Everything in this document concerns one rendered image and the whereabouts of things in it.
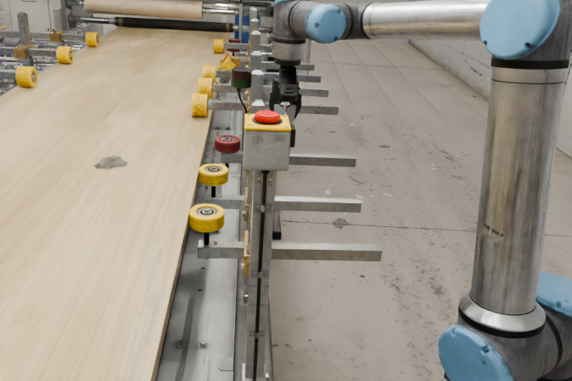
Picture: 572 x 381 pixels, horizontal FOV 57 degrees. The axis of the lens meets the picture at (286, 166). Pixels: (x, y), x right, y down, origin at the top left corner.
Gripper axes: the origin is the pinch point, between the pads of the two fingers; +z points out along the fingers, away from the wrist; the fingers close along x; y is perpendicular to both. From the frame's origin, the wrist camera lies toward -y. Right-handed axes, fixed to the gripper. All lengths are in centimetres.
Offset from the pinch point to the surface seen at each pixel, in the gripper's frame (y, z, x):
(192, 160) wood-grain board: -1.7, 9.5, 25.2
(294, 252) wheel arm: -35.5, 17.9, -1.6
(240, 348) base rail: -55, 29, 10
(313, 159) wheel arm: 14.6, 14.3, -11.6
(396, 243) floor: 108, 100, -76
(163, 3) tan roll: 243, -6, 69
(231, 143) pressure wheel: 12.4, 9.2, 14.9
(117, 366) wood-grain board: -82, 9, 28
